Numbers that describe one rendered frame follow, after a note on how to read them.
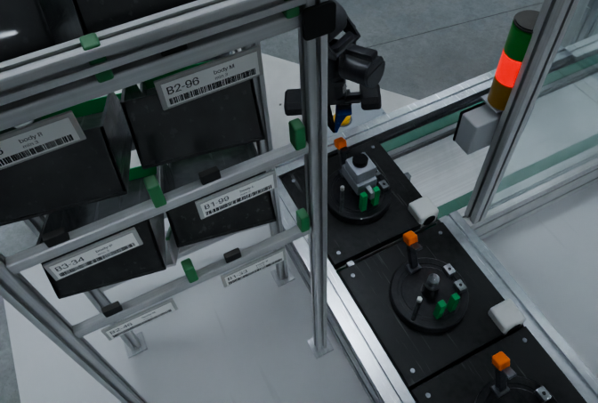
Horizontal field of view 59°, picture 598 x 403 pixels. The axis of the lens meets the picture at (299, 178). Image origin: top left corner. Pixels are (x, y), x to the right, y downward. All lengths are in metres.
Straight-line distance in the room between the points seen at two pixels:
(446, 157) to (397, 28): 1.92
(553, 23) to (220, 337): 0.80
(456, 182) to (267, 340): 0.54
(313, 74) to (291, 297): 0.72
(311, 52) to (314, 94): 0.05
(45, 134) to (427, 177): 0.95
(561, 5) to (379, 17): 2.49
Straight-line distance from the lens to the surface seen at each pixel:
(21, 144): 0.44
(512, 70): 0.87
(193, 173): 0.86
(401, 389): 0.97
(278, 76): 1.54
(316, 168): 0.58
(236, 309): 1.13
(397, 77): 2.84
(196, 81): 0.43
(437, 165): 1.27
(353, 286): 1.02
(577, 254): 1.29
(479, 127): 0.92
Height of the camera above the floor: 1.89
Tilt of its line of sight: 53 degrees down
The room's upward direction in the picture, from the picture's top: 4 degrees counter-clockwise
